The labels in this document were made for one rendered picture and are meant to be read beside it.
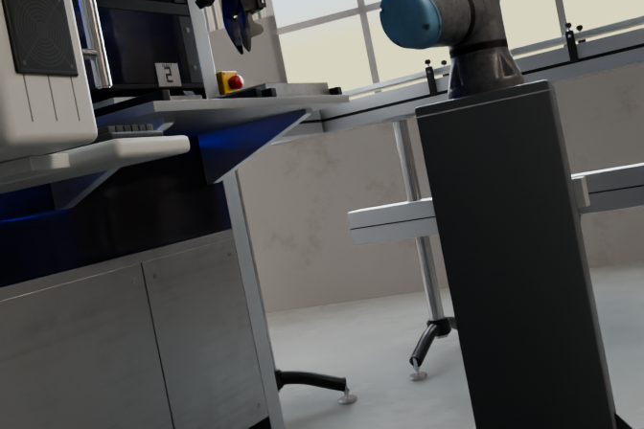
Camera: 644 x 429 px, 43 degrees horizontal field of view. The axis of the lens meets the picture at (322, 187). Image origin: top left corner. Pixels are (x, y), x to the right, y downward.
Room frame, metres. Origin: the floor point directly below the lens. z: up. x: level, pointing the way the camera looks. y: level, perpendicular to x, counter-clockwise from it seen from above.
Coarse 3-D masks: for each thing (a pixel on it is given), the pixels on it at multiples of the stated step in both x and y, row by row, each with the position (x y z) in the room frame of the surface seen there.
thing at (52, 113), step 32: (0, 0) 1.01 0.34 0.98; (32, 0) 1.06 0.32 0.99; (64, 0) 1.13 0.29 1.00; (0, 32) 1.00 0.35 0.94; (32, 32) 1.05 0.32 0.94; (64, 32) 1.11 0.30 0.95; (0, 64) 1.00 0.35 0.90; (32, 64) 1.04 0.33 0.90; (64, 64) 1.10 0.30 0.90; (0, 96) 0.99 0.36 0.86; (32, 96) 1.03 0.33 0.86; (64, 96) 1.09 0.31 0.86; (0, 128) 0.99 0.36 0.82; (32, 128) 1.02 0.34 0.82; (64, 128) 1.08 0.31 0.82; (96, 128) 1.14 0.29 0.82; (0, 160) 1.13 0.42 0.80
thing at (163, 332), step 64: (128, 256) 1.88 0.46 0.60; (192, 256) 2.06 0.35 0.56; (0, 320) 1.57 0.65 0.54; (64, 320) 1.70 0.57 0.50; (128, 320) 1.85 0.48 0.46; (192, 320) 2.02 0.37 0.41; (0, 384) 1.55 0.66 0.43; (64, 384) 1.67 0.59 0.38; (128, 384) 1.82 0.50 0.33; (192, 384) 1.98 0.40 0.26; (256, 384) 2.19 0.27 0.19
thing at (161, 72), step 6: (156, 66) 2.06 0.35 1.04; (162, 66) 2.08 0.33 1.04; (168, 66) 2.10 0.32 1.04; (174, 66) 2.12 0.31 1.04; (156, 72) 2.06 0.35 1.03; (162, 72) 2.08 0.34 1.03; (168, 72) 2.10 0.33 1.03; (174, 72) 2.12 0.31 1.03; (162, 78) 2.07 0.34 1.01; (168, 78) 2.09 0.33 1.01; (174, 78) 2.11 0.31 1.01; (162, 84) 2.07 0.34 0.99; (168, 84) 2.09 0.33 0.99; (174, 84) 2.11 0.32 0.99; (180, 84) 2.13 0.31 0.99
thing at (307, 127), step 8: (312, 112) 2.86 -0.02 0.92; (304, 120) 2.81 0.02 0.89; (312, 120) 2.85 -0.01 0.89; (320, 120) 2.89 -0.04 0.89; (296, 128) 2.76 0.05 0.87; (304, 128) 2.80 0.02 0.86; (312, 128) 2.84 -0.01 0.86; (320, 128) 2.89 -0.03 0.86; (288, 136) 2.71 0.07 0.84; (296, 136) 2.79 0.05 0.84; (304, 136) 2.89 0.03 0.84
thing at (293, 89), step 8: (248, 88) 1.81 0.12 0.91; (264, 88) 1.79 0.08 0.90; (280, 88) 1.83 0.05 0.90; (288, 88) 1.86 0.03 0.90; (296, 88) 1.89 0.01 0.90; (304, 88) 1.92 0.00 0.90; (312, 88) 1.95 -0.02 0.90; (320, 88) 1.98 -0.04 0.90; (328, 88) 2.01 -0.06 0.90; (224, 96) 1.85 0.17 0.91; (280, 96) 1.83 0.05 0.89; (288, 96) 1.86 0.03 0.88
